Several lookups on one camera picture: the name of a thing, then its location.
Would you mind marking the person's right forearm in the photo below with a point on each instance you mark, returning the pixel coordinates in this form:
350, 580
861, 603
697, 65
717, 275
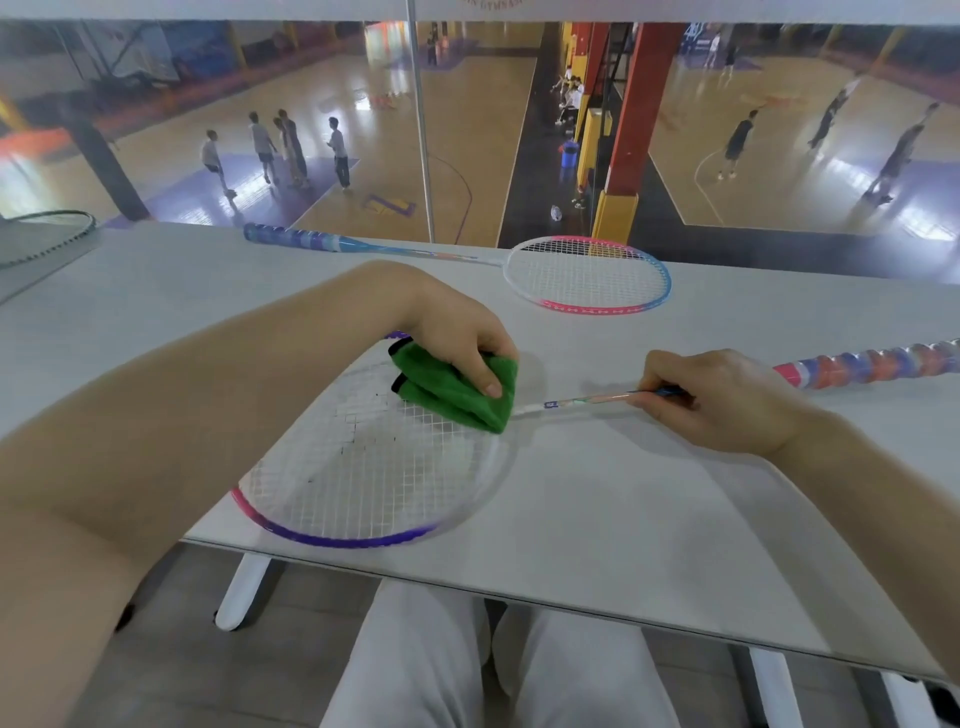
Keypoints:
900, 510

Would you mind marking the person's white trousers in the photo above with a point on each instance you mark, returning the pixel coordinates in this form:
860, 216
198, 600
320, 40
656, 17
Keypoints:
405, 660

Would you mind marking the person's right hand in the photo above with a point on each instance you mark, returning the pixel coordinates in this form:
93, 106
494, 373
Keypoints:
735, 405

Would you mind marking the green black cleaning cloth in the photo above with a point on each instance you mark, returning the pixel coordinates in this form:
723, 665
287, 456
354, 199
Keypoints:
442, 390

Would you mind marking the white banner with purple print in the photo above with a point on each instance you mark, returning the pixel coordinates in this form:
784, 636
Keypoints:
225, 9

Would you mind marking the green badminton racket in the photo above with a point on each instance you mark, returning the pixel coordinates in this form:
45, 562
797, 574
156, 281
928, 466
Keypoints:
45, 236

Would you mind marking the dark hoop post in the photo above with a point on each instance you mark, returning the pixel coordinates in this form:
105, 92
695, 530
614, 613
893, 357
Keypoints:
105, 165

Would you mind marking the person's left forearm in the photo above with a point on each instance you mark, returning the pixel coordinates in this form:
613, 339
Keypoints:
150, 450

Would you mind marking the pink blue badminton racket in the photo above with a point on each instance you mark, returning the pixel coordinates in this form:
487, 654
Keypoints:
292, 238

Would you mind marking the metal window mullion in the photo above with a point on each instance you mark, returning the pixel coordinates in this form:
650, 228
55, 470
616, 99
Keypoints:
421, 135

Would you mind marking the group of distant people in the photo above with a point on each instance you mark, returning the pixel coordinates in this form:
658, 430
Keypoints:
339, 150

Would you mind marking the yellow padded post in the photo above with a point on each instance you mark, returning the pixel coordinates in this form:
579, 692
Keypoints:
589, 142

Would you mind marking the blue bin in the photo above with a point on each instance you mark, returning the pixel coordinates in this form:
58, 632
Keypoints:
569, 154

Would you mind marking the white table leg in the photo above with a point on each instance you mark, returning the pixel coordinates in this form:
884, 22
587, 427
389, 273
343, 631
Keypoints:
907, 701
776, 690
244, 592

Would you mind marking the purple pink badminton racket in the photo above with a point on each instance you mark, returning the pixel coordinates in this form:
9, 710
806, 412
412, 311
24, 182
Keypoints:
862, 366

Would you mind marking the red pillar with yellow base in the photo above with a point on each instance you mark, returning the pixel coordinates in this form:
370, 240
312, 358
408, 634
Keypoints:
637, 112

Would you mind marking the person's left hand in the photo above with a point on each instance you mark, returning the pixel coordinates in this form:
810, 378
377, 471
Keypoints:
457, 330

